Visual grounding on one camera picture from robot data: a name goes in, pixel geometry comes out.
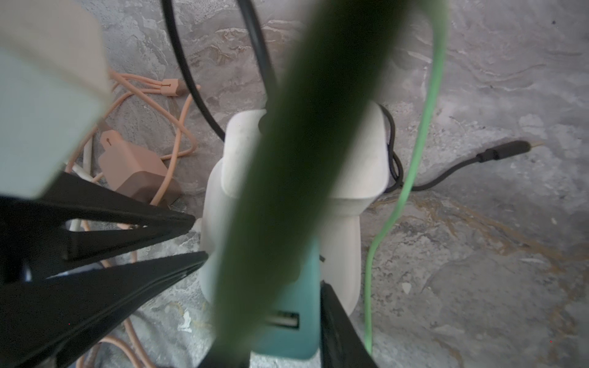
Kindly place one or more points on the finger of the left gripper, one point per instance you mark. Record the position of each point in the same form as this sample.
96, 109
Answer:
60, 318
76, 223

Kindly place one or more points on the white power strip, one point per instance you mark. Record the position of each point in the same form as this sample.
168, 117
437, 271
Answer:
339, 240

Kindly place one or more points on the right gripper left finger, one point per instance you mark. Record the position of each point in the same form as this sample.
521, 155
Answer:
221, 357

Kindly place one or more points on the white charger plug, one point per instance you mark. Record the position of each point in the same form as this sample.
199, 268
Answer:
364, 175

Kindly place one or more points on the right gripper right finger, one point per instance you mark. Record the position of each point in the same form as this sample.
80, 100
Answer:
340, 345

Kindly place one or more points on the pink plug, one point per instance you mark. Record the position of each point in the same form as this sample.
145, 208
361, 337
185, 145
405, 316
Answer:
129, 169

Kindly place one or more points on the teal plug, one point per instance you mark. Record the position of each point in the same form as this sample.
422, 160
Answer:
293, 329

